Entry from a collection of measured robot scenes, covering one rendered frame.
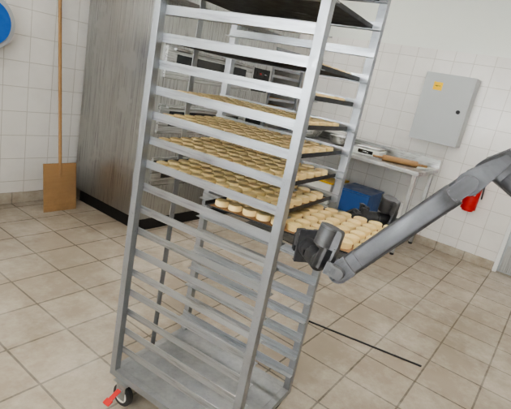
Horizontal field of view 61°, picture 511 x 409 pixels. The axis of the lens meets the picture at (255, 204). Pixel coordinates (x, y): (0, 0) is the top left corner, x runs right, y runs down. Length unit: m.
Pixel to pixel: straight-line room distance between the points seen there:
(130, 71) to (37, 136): 1.05
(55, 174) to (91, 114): 0.62
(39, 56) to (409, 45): 3.74
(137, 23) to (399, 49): 2.98
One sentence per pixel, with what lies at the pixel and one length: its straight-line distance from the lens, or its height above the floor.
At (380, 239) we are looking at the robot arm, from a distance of 1.15.
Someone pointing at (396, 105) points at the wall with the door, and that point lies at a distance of 5.38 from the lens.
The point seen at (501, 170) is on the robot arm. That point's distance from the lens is 1.12.
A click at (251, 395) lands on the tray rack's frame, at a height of 0.15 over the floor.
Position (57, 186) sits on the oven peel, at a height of 0.22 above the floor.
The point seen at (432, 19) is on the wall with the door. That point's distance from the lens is 5.42.
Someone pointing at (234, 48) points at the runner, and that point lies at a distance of 1.45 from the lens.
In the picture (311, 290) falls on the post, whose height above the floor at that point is 0.64.
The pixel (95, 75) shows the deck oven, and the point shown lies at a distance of 4.18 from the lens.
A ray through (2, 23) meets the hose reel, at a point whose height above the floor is 1.45.
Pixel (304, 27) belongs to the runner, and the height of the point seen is 1.59.
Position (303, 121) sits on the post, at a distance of 1.27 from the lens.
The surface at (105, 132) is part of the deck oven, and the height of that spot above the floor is 0.74.
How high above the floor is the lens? 1.43
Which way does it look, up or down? 16 degrees down
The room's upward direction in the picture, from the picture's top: 11 degrees clockwise
